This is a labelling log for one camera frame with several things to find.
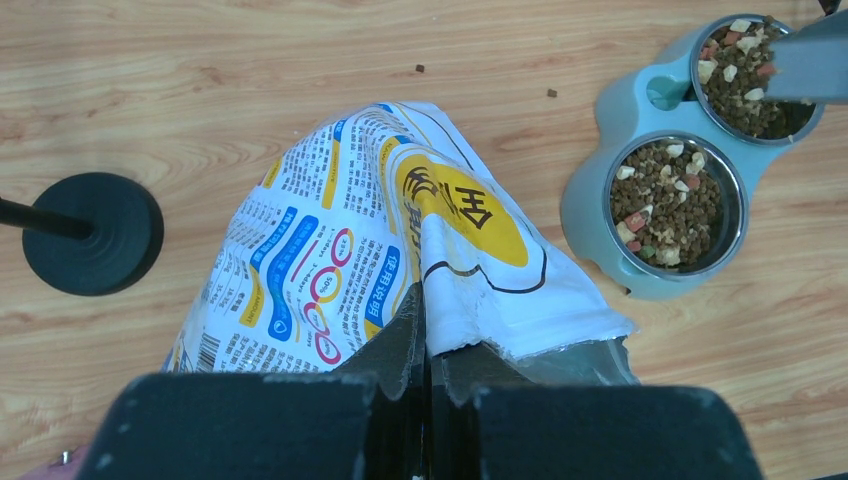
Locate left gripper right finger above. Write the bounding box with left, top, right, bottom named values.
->
left=430, top=345, right=762, bottom=479

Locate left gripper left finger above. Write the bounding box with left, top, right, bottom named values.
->
left=78, top=285, right=425, bottom=479

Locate pet food bag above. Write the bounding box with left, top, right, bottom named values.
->
left=163, top=102, right=636, bottom=386

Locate metal scoop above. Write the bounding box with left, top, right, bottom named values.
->
left=765, top=9, right=847, bottom=104

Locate grey double pet feeder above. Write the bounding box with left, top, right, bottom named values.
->
left=559, top=13, right=828, bottom=303

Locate front steel bowl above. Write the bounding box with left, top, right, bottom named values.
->
left=604, top=130, right=748, bottom=281

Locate steel bowl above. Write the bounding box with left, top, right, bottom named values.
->
left=690, top=14, right=824, bottom=146
left=604, top=130, right=748, bottom=281

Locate rear steel bowl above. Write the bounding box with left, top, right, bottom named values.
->
left=690, top=14, right=824, bottom=146

